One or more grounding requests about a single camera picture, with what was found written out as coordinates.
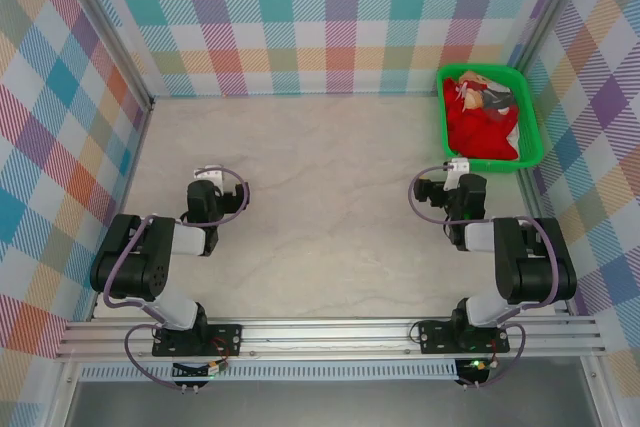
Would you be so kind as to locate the red printed t-shirt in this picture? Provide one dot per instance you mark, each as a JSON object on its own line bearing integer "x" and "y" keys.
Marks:
{"x": 475, "y": 132}

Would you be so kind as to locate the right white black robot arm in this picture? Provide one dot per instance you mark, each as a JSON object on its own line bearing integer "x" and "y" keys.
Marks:
{"x": 540, "y": 267}

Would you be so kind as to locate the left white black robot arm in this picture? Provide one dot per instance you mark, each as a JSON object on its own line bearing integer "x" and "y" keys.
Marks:
{"x": 125, "y": 257}

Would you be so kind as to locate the green plastic basket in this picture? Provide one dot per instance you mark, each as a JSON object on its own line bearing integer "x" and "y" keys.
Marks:
{"x": 531, "y": 127}

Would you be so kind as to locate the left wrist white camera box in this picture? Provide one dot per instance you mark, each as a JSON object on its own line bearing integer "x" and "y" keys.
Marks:
{"x": 210, "y": 173}

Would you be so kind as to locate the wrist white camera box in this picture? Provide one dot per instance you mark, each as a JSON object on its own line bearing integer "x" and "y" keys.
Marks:
{"x": 210, "y": 173}
{"x": 459, "y": 165}

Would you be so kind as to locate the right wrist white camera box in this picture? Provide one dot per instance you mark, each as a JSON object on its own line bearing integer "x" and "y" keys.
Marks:
{"x": 459, "y": 165}

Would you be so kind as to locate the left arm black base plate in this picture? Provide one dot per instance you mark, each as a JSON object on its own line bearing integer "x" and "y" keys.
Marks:
{"x": 225, "y": 337}

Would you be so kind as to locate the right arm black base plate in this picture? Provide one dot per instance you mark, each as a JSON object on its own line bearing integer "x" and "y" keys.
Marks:
{"x": 435, "y": 337}

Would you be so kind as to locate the aluminium mounting rail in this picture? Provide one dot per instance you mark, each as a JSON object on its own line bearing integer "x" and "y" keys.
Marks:
{"x": 325, "y": 337}

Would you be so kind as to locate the aluminium frame post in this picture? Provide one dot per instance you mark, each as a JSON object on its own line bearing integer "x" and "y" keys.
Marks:
{"x": 100, "y": 27}
{"x": 550, "y": 7}

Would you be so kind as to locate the aluminium frame leg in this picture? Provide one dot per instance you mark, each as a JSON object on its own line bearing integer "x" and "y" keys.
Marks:
{"x": 62, "y": 397}
{"x": 602, "y": 397}

